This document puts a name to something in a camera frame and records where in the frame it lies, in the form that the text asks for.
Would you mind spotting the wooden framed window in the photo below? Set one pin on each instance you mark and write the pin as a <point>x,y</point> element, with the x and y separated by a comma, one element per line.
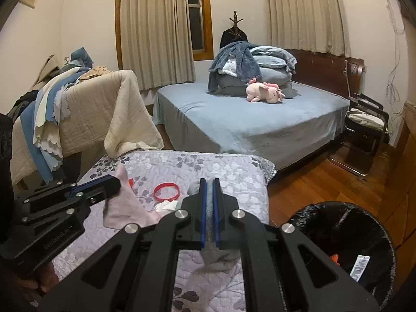
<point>208,22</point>

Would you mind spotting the wooden coat rack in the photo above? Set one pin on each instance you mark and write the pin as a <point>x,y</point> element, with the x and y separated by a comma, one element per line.
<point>233,19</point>

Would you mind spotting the beige quilted cover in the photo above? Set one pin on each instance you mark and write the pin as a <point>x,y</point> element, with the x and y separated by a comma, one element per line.
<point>97,113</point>

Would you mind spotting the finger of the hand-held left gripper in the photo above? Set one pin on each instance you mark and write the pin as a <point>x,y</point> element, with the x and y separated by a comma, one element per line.
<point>91,186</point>
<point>107,190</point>

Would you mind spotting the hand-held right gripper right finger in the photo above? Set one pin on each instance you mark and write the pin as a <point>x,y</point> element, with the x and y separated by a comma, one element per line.
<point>217,211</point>

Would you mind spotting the black metal chair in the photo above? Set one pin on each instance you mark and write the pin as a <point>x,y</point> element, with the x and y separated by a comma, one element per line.
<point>370,99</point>

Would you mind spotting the pile of blue blankets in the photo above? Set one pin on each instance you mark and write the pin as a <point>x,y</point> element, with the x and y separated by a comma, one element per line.
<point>276,68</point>

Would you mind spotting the wooden side cabinet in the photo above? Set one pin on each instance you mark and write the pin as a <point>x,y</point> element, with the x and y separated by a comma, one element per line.
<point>403,156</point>

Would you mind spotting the bed with blue sheet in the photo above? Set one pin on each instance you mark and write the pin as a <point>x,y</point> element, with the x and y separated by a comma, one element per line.
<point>247,123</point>

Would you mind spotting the black lined trash bin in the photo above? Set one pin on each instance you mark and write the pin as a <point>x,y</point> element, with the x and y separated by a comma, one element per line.
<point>325,230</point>

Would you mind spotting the dark clothing pile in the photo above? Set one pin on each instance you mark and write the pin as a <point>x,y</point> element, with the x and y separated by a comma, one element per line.
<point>24,104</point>

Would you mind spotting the olive cloth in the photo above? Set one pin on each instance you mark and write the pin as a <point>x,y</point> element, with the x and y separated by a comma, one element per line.
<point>48,68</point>

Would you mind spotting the pink cloth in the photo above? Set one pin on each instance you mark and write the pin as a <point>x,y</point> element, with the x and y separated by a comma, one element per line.
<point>126,208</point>

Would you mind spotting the tan crumpled cloth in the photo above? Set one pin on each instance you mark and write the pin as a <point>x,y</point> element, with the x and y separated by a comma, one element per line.
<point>94,73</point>

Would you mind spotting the orange knit cloth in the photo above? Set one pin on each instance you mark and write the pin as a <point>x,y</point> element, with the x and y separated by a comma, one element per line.
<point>336,259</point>

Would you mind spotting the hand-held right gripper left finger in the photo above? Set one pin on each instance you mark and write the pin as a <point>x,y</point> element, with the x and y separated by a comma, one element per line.
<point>203,211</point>

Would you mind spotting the dark wooden headboard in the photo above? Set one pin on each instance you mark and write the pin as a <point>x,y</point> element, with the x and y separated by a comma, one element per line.
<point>325,68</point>

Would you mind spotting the dark coat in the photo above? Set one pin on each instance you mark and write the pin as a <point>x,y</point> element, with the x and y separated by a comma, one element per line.
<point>227,37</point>

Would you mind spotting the chair cushion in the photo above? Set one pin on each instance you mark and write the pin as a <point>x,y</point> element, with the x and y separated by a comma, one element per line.
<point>367,120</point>

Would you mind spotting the blue and white scalloped cloth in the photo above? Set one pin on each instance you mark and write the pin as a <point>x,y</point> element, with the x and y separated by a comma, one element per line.
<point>45,130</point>

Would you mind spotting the pink plush toy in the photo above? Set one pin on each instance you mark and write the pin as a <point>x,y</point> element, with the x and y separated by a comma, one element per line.
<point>263,92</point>

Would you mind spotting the floral purple quilt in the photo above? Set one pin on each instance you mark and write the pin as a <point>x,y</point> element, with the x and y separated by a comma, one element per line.
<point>195,169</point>

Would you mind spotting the beige curtain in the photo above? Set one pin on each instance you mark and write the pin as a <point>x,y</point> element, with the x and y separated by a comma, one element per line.
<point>156,32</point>
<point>305,16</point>

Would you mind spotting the person's left hand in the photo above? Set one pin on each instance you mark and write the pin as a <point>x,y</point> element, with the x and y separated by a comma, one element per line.
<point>42,279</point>

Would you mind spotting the white crumpled tissue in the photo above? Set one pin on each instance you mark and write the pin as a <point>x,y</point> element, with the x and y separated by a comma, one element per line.
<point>165,205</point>

